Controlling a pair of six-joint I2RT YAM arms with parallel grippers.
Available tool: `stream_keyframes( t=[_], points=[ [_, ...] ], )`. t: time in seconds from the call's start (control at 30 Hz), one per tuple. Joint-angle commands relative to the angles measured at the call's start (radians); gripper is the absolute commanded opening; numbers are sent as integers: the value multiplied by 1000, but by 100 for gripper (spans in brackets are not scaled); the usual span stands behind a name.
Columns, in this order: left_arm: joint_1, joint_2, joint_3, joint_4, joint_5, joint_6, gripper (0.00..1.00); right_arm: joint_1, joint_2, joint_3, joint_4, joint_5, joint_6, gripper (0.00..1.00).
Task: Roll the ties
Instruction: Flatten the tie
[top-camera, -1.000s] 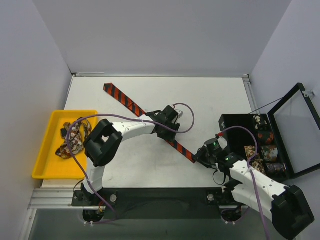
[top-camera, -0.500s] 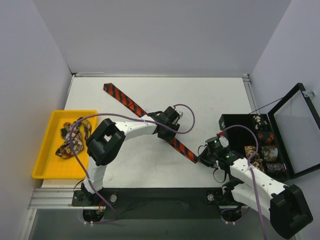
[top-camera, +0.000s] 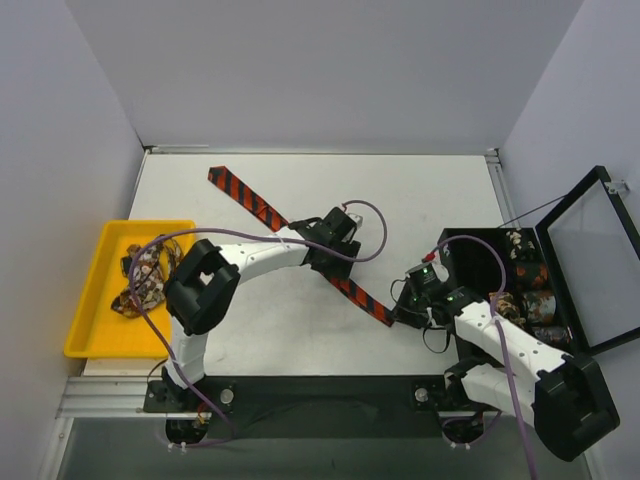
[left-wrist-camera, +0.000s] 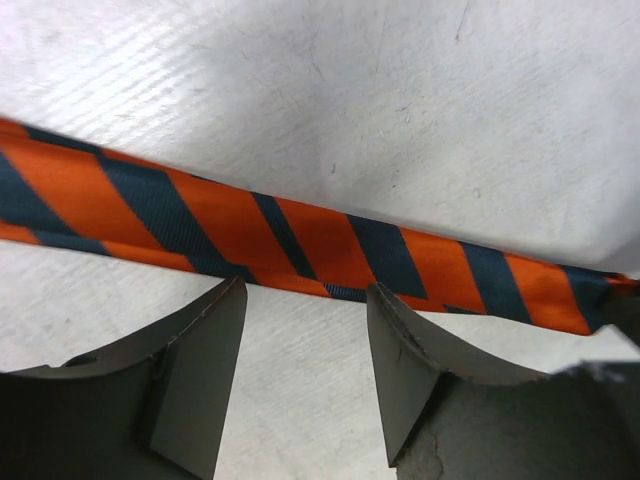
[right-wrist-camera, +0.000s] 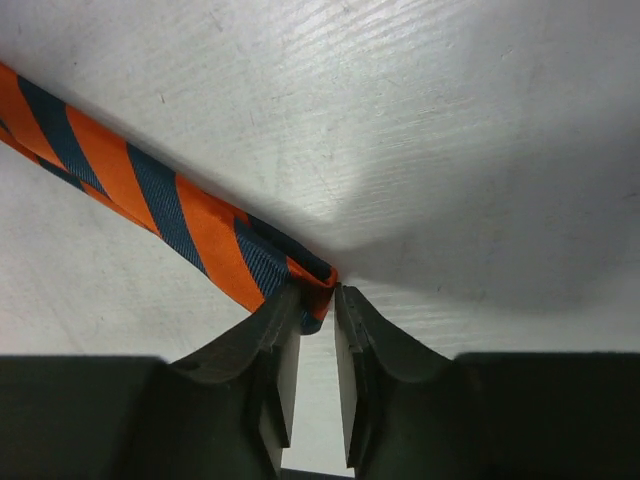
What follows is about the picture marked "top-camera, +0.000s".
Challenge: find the orange navy striped tie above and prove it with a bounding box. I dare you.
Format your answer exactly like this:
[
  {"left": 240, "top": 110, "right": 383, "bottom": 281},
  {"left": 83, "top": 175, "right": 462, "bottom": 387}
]
[{"left": 208, "top": 166, "right": 395, "bottom": 327}]

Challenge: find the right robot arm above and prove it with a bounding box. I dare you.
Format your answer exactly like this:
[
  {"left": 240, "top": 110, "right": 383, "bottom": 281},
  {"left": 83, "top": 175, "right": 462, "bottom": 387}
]
[{"left": 395, "top": 284, "right": 620, "bottom": 461}]

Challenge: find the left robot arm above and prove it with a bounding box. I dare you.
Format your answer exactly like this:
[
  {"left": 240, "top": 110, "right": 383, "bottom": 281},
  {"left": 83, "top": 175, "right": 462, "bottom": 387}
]
[{"left": 163, "top": 207, "right": 363, "bottom": 412}]

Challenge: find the brown floral rolled tie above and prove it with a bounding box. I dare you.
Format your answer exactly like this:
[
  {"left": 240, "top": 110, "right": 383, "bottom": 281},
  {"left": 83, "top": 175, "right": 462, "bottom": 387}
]
[{"left": 489, "top": 292, "right": 526, "bottom": 329}]

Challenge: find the black tie storage box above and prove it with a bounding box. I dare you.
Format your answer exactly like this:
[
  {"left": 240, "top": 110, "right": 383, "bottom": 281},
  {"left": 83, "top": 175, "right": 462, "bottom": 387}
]
[{"left": 438, "top": 228, "right": 582, "bottom": 354}]

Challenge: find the blue orange rolled tie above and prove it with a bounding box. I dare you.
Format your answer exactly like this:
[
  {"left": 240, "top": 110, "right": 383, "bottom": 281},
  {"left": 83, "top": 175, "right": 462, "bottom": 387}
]
[{"left": 521, "top": 290, "right": 556, "bottom": 326}]

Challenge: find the dark rolled tie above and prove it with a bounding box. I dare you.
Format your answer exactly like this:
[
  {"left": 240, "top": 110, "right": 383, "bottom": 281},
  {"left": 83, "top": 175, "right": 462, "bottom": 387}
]
[{"left": 531, "top": 325, "right": 571, "bottom": 348}]

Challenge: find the black framed glass box lid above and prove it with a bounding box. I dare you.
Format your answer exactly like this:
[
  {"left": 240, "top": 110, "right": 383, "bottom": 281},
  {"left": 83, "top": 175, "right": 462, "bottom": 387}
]
[{"left": 535, "top": 165, "right": 639, "bottom": 356}]

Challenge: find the brown floral tie in tray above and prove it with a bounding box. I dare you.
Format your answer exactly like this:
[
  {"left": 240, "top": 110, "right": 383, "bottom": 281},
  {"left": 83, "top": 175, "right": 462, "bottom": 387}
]
[{"left": 110, "top": 239, "right": 184, "bottom": 319}]

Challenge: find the yellow plastic tray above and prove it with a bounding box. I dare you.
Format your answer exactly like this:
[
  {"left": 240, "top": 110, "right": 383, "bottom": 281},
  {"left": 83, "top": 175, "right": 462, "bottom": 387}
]
[{"left": 64, "top": 220, "right": 195, "bottom": 359}]

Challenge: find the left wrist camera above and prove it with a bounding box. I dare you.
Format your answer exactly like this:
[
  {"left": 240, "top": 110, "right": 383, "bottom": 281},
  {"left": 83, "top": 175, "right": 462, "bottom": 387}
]
[{"left": 347, "top": 213, "right": 364, "bottom": 229}]

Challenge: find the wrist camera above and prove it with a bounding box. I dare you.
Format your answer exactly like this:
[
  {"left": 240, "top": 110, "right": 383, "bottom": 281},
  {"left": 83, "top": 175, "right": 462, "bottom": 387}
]
[
  {"left": 347, "top": 213, "right": 364, "bottom": 229},
  {"left": 405, "top": 261, "right": 449, "bottom": 299}
]

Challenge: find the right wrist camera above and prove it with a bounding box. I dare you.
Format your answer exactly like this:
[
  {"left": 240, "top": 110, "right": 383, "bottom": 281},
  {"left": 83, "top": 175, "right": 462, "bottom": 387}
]
[{"left": 405, "top": 261, "right": 449, "bottom": 299}]

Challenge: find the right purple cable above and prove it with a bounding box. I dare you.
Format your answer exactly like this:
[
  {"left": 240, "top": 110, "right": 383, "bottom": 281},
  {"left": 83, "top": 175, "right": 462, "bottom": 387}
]
[{"left": 432, "top": 235, "right": 541, "bottom": 480}]

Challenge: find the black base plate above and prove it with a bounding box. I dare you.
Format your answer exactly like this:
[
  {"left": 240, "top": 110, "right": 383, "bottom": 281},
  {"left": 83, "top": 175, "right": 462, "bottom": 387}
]
[{"left": 142, "top": 375, "right": 496, "bottom": 446}]

